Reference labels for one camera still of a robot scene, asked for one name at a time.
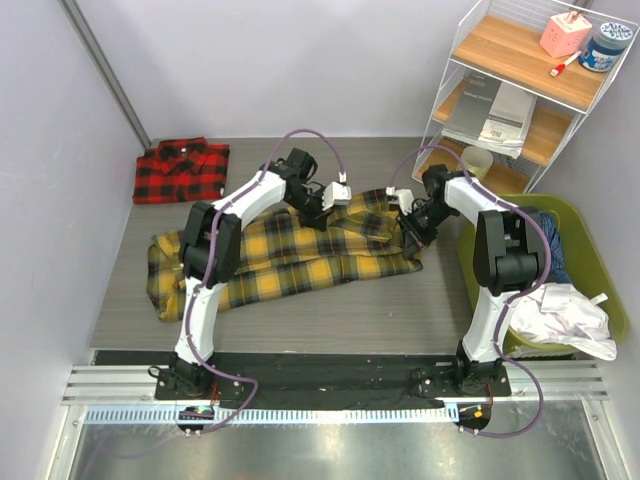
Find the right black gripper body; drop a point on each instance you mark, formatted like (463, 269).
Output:
(421, 222)

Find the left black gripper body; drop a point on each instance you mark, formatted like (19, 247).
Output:
(309, 206)

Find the yellow plaid long sleeve shirt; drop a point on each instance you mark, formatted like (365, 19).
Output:
(280, 258)

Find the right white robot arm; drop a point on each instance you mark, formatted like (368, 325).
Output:
(510, 255)

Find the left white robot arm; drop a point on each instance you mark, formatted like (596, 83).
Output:
(210, 256)

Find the pale green mug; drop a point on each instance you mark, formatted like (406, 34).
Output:
(477, 161)

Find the white paper manuals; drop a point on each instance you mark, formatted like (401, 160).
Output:
(505, 130)

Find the red black plaid shirt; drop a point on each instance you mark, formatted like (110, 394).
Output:
(181, 170)

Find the grey setup guide booklet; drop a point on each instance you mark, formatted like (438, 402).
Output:
(473, 105)

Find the blue checked shirt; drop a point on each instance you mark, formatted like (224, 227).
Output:
(557, 273)

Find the white shirt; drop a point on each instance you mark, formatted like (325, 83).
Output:
(560, 314)

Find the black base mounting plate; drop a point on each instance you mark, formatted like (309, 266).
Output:
(322, 382)

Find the red white marker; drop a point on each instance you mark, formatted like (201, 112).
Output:
(561, 67)

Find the pink cube power strip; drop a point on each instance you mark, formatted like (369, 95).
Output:
(564, 33)

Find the blue lidded jar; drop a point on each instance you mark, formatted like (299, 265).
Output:
(605, 46)

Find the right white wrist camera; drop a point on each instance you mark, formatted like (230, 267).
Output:
(400, 200)

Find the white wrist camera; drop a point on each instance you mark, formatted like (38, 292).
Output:
(400, 200)
(337, 193)

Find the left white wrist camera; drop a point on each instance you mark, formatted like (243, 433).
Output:
(337, 193)

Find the white wire shelf unit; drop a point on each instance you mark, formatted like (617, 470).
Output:
(501, 40)

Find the slotted cable duct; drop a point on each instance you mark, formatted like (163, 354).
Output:
(196, 415)

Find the aluminium rail frame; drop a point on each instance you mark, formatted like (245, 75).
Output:
(124, 385)

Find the grey corner wall post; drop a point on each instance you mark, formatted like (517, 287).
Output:
(90, 42)

